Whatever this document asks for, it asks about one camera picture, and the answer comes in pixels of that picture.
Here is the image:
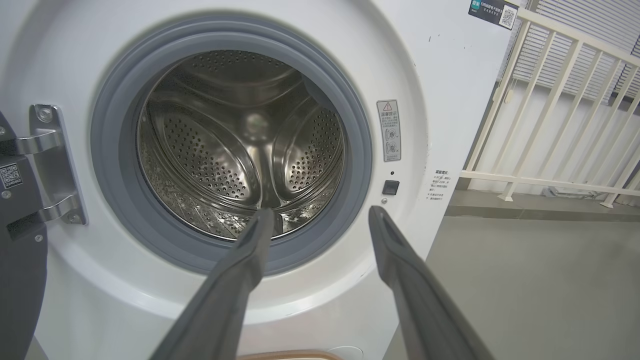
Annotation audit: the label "white front-load washing machine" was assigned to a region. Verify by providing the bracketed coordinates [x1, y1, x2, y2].
[0, 0, 522, 360]

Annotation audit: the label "cream metal railing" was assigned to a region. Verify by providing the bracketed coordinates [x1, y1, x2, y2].
[459, 7, 640, 209]

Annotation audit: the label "black QR code sticker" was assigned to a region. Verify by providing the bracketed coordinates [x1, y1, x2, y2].
[468, 0, 520, 31]

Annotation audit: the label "cream perforated basket brown rim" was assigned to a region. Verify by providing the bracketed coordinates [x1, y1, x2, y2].
[237, 349, 347, 360]

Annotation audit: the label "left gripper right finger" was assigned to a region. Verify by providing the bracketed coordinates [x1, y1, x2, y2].
[368, 205, 497, 360]

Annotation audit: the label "black glass washing machine door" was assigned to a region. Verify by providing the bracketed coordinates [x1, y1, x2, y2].
[0, 110, 49, 360]

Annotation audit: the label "metal door hinge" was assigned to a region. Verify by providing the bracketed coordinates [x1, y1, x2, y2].
[14, 103, 89, 226]

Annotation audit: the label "grey window blinds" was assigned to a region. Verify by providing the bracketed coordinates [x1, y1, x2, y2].
[509, 0, 640, 103]

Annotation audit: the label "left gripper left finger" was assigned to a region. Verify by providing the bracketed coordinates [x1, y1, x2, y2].
[149, 208, 277, 360]

